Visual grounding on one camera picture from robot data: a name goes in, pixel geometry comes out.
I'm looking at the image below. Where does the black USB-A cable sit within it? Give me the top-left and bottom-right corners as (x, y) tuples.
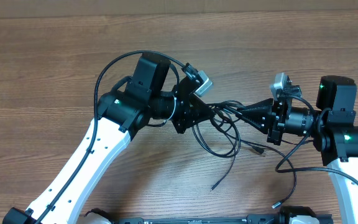
(191, 100), (267, 191)

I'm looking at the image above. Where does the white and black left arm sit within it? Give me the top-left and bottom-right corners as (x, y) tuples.
(2, 50), (213, 223)

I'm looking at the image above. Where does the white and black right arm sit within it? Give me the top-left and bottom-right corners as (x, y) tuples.
(237, 73), (358, 223)

